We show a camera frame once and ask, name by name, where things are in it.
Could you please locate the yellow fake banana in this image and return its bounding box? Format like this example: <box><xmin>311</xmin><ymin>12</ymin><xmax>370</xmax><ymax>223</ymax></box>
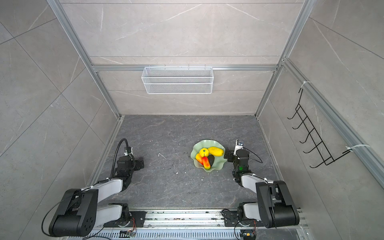
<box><xmin>208</xmin><ymin>147</ymin><xmax>225</xmax><ymax>157</ymax></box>

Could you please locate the green wavy fruit bowl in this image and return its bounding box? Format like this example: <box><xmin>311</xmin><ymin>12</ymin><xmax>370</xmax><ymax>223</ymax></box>
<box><xmin>191</xmin><ymin>140</ymin><xmax>227</xmax><ymax>173</ymax></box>

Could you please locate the dark fake avocado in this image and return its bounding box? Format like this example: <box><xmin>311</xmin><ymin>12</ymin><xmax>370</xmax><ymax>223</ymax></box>
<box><xmin>208</xmin><ymin>155</ymin><xmax>215</xmax><ymax>167</ymax></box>

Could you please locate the yellow fake lemon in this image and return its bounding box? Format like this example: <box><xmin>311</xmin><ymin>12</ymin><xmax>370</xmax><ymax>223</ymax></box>
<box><xmin>199</xmin><ymin>148</ymin><xmax>210</xmax><ymax>158</ymax></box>

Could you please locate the red yellow fake mango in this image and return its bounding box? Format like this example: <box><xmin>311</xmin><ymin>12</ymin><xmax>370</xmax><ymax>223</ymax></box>
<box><xmin>195</xmin><ymin>153</ymin><xmax>203</xmax><ymax>165</ymax></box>

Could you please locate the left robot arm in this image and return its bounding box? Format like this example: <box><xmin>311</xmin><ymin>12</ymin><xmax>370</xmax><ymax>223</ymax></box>
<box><xmin>48</xmin><ymin>155</ymin><xmax>145</xmax><ymax>237</ymax></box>

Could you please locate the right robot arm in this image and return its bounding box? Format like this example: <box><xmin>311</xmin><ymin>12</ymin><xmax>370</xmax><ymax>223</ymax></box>
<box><xmin>224</xmin><ymin>149</ymin><xmax>300</xmax><ymax>228</ymax></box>

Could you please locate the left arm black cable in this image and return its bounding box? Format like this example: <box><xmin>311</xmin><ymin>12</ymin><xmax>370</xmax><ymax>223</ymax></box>
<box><xmin>109</xmin><ymin>137</ymin><xmax>129</xmax><ymax>179</ymax></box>

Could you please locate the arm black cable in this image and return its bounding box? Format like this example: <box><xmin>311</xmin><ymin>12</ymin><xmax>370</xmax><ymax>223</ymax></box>
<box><xmin>243</xmin><ymin>146</ymin><xmax>264</xmax><ymax>164</ymax></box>
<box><xmin>109</xmin><ymin>137</ymin><xmax>129</xmax><ymax>179</ymax></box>

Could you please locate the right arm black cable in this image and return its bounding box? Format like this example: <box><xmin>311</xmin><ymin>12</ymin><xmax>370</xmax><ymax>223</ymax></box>
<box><xmin>243</xmin><ymin>146</ymin><xmax>264</xmax><ymax>164</ymax></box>

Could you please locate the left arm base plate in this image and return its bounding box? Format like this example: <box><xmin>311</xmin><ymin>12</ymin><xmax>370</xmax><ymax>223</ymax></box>
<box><xmin>104</xmin><ymin>211</ymin><xmax>147</xmax><ymax>229</ymax></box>

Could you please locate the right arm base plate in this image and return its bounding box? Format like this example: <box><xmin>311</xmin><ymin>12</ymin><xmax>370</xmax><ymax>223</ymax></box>
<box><xmin>221</xmin><ymin>209</ymin><xmax>264</xmax><ymax>227</ymax></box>

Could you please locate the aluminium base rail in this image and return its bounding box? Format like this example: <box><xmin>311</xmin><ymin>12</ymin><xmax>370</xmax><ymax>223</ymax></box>
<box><xmin>84</xmin><ymin>208</ymin><xmax>313</xmax><ymax>240</ymax></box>

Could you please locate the black wire hook rack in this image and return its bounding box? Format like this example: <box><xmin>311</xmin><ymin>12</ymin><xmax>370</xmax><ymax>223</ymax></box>
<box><xmin>287</xmin><ymin>89</ymin><xmax>353</xmax><ymax>169</ymax></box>

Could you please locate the white wire mesh basket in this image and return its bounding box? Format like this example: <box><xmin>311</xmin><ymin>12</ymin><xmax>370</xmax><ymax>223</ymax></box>
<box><xmin>142</xmin><ymin>66</ymin><xmax>214</xmax><ymax>94</ymax></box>

